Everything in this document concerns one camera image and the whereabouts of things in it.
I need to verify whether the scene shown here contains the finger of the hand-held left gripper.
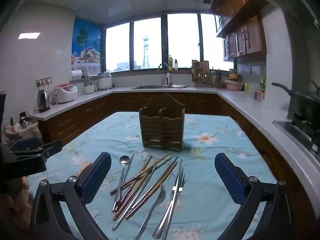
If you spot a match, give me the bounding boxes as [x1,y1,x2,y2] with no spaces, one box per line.
[7,140,63,164]
[6,136,43,154]

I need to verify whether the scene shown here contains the pink plastic basin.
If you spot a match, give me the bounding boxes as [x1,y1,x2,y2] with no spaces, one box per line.
[224,80,244,92]

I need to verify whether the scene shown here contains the kitchen faucet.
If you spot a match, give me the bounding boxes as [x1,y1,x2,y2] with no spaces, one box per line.
[158,63,173,87]

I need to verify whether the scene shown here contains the range hood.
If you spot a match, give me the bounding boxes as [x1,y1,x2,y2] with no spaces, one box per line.
[251,0,320,98]

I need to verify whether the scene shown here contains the steel electric kettle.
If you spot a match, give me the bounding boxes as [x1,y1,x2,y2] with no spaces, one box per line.
[37,89,51,113]

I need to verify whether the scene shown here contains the pile of mixed chopsticks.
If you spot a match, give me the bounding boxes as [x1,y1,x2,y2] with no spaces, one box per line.
[109,151,179,231]

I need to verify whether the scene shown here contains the large white rice cooker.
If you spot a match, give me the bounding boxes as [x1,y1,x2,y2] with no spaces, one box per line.
[97,72,113,90]

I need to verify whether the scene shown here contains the white plastic bag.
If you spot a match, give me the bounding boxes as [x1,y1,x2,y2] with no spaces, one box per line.
[4,119,43,143]

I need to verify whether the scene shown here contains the white kitchen countertop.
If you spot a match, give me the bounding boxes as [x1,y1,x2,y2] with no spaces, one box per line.
[30,86,320,220]

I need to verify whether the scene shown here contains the small white electric pot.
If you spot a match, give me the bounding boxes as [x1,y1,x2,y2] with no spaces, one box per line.
[83,80,97,95]

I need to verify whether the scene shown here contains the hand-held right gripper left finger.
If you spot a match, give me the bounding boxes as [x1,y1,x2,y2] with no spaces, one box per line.
[30,152,112,240]

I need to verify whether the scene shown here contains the floral light blue tablecloth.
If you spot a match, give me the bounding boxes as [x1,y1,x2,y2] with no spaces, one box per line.
[26,111,278,240]

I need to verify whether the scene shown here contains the tropical fruit wall poster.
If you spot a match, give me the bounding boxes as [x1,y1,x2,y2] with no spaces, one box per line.
[71,17,103,77]

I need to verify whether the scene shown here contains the black frying pan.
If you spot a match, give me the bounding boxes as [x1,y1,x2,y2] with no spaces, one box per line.
[272,79,320,105]

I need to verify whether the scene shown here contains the person's left hand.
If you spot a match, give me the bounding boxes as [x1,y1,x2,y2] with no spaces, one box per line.
[0,176,33,240]

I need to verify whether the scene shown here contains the gas stove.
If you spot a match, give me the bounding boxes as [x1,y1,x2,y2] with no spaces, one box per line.
[272,112,320,155]

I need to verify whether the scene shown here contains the wooden utensil holder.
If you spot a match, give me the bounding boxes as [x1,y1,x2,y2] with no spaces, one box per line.
[139,92,185,152]

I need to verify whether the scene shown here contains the steel kitchen sink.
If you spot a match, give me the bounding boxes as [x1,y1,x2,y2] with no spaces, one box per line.
[131,84,189,90]

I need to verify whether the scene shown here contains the large kitchen window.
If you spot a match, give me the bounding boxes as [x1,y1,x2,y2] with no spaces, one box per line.
[104,12,235,74]

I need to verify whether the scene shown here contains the wooden wall cabinets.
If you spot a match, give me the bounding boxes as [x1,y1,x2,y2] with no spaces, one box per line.
[210,0,269,63]

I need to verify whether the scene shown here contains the long metal fork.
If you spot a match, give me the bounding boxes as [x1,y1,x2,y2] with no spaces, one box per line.
[152,160,184,240]
[162,169,186,240]

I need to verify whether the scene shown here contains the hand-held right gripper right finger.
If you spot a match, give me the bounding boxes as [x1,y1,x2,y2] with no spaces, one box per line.
[214,152,294,240]

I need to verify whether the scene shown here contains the wooden base cabinets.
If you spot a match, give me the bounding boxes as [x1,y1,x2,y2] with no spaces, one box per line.
[37,92,320,240]

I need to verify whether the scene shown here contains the wall power outlet strip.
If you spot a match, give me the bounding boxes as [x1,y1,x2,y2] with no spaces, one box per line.
[36,77,53,87]

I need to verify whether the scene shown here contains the wooden knife block rack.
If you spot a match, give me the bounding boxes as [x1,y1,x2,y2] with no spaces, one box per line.
[191,59,210,87]

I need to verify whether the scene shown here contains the small metal spoon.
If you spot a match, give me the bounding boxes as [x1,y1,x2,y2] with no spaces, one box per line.
[114,155,130,203]

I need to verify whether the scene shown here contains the lattice tower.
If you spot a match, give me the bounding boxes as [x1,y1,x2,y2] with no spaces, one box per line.
[142,35,150,69]

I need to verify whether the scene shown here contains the red and white rice cooker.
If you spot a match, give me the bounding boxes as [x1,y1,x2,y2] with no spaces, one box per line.
[51,83,78,104]

